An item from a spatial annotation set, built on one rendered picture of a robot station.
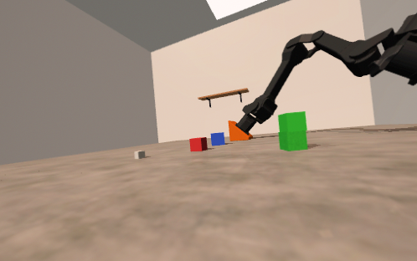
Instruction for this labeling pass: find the green block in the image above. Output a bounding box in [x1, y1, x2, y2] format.
[279, 130, 307, 151]
[278, 111, 307, 132]

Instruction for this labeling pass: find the blue block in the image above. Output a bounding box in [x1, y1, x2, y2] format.
[211, 132, 225, 146]

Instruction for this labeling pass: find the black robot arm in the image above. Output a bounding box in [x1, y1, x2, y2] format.
[236, 13, 417, 135]

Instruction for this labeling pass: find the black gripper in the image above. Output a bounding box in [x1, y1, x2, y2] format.
[407, 72, 417, 86]

